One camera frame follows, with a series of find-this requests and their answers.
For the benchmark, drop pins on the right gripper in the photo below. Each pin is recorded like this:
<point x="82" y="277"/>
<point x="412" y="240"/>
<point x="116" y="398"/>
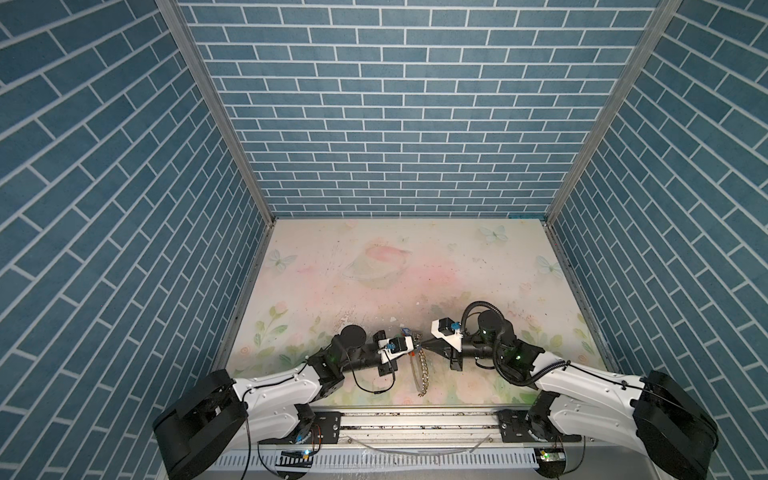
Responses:
<point x="445" y="350"/>

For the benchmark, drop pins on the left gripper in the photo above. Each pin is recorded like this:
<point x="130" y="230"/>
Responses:
<point x="385" y="370"/>

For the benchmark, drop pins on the large keyring with chain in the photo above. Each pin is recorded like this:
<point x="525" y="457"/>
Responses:
<point x="420" y="366"/>

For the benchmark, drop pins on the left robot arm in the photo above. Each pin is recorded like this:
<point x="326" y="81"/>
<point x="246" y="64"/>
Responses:
<point x="219" y="410"/>

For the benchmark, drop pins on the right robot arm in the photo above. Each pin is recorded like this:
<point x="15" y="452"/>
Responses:
<point x="651" y="414"/>

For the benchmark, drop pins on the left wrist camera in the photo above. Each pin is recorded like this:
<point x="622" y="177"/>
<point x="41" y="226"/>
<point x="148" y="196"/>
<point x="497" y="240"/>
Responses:
<point x="391" y="349"/>

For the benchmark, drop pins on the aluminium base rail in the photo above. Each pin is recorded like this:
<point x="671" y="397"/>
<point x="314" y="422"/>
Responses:
<point x="444" y="426"/>

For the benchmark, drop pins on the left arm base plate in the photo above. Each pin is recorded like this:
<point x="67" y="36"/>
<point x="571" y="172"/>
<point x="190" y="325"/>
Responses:
<point x="325" y="428"/>

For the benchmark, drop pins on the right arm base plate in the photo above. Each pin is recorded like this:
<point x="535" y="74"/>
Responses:
<point x="518" y="426"/>

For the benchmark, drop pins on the white cable duct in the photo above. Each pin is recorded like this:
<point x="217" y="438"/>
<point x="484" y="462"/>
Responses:
<point x="366" y="460"/>

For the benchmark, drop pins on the right corner aluminium post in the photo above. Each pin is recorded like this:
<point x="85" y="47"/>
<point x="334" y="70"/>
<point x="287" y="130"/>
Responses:
<point x="657" y="24"/>

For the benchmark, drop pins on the corner aluminium post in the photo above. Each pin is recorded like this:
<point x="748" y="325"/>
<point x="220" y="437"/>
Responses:
<point x="182" y="35"/>
<point x="657" y="24"/>

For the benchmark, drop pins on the left corner aluminium post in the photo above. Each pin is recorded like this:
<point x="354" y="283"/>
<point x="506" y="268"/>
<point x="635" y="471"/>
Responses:
<point x="182" y="35"/>

